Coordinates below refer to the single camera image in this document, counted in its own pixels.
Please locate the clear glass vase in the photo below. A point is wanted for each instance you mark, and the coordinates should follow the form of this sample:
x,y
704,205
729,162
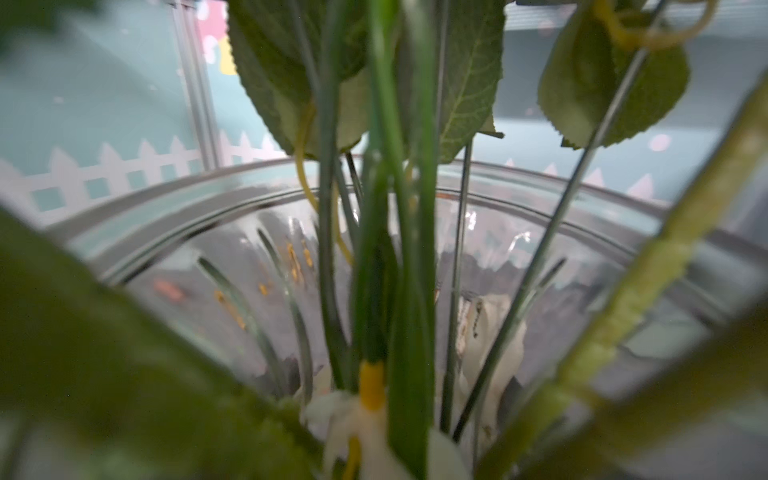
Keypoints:
x,y
229,260

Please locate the dusty blue rose bunch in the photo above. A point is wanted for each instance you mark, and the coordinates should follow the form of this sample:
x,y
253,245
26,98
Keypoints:
x,y
381,93

